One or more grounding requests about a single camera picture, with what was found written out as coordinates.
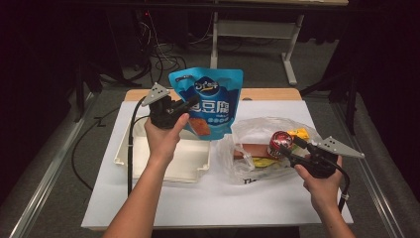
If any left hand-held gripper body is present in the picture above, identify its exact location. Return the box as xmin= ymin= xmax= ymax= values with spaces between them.
xmin=141 ymin=82 xmax=188 ymax=131

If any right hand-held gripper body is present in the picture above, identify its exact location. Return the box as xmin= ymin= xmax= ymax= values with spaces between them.
xmin=296 ymin=136 xmax=367 ymax=179

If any yellow juice carton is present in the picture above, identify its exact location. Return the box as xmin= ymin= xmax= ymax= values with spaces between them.
xmin=286 ymin=127 xmax=311 ymax=142

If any red can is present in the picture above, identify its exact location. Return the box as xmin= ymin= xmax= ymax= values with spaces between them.
xmin=266 ymin=130 xmax=294 ymax=161

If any blue snack pouch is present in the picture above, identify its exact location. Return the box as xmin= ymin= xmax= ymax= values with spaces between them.
xmin=167 ymin=66 xmax=245 ymax=142

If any long brown box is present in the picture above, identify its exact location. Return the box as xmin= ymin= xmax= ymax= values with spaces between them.
xmin=233 ymin=142 xmax=275 ymax=161

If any clear plastic bag smiley print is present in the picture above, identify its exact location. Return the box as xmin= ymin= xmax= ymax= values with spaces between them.
xmin=216 ymin=116 xmax=324 ymax=186

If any white plastic tray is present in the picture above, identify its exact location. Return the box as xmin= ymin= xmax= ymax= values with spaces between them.
xmin=113 ymin=115 xmax=212 ymax=183

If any person's left hand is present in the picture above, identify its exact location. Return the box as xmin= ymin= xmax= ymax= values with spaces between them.
xmin=144 ymin=112 xmax=191 ymax=167

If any person's right hand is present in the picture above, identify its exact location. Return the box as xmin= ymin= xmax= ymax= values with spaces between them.
xmin=293 ymin=155 xmax=345 ymax=214

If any black stand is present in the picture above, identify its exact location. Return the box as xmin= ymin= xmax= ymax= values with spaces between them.
xmin=298 ymin=65 xmax=361 ymax=137
xmin=72 ymin=60 xmax=144 ymax=124

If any white table mat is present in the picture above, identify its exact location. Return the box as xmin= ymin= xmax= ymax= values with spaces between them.
xmin=80 ymin=99 xmax=355 ymax=230

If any white-legged desk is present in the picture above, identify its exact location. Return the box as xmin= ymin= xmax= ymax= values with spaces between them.
xmin=208 ymin=0 xmax=350 ymax=87

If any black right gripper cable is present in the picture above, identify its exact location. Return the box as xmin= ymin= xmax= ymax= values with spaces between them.
xmin=336 ymin=164 xmax=352 ymax=213

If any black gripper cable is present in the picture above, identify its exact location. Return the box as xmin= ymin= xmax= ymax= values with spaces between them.
xmin=336 ymin=164 xmax=352 ymax=213
xmin=126 ymin=95 xmax=154 ymax=198

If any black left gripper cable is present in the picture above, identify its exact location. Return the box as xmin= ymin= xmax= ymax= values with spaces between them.
xmin=126 ymin=95 xmax=154 ymax=198

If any tangle of floor cables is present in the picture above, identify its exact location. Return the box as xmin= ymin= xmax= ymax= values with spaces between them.
xmin=132 ymin=9 xmax=216 ymax=89

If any metal floor rail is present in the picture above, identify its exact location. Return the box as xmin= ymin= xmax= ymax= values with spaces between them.
xmin=8 ymin=92 xmax=97 ymax=238
xmin=331 ymin=100 xmax=406 ymax=238

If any black floor cable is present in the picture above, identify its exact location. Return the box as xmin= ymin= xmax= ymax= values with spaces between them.
xmin=70 ymin=106 xmax=122 ymax=192

